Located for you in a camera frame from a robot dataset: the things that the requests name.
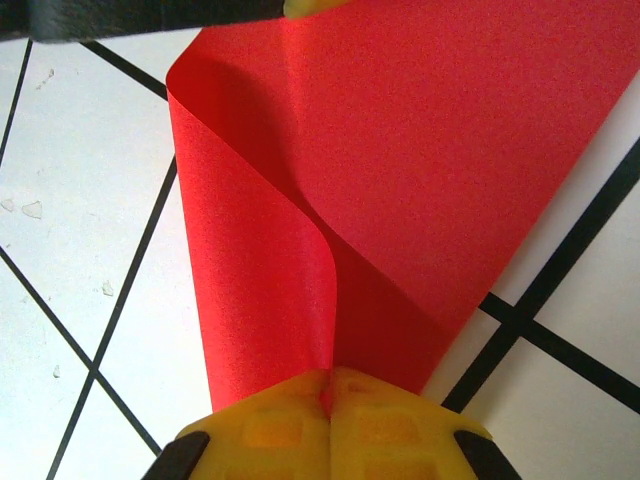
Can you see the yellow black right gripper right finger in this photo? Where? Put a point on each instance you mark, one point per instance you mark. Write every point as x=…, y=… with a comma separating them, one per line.
x=390, y=435

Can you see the red paper sheet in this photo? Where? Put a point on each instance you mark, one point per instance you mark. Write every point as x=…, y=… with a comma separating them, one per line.
x=425, y=150

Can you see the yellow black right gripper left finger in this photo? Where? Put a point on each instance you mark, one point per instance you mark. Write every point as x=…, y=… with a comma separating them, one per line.
x=270, y=435

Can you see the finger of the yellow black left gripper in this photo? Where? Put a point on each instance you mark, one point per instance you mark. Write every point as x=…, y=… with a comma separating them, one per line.
x=310, y=7

